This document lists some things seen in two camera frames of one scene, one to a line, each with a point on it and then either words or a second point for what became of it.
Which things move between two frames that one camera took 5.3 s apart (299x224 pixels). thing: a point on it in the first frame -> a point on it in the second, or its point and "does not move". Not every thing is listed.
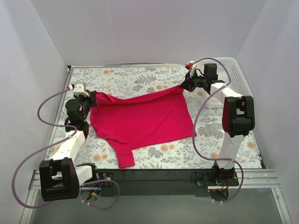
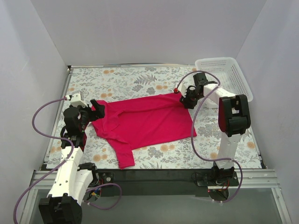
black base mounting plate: [160, 182] does not move
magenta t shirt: [154, 118] does not move
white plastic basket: [229, 73] does not move
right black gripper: [188, 82] -> [189, 99]
